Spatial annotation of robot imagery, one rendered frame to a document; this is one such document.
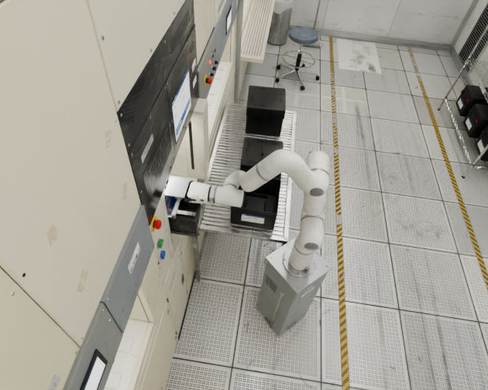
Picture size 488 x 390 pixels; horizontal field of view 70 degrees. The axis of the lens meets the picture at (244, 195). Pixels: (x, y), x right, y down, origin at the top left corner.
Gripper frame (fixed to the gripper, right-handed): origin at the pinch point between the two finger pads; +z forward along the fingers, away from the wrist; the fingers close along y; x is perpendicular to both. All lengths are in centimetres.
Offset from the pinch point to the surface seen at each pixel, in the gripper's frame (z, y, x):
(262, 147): -36, 81, -39
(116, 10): 2, -22, 92
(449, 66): -288, 406, -125
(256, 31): -12, 259, -41
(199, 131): -0.9, 42.0, 1.3
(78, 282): 2, -73, 48
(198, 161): 0.4, 42.0, -22.0
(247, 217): -34, 18, -40
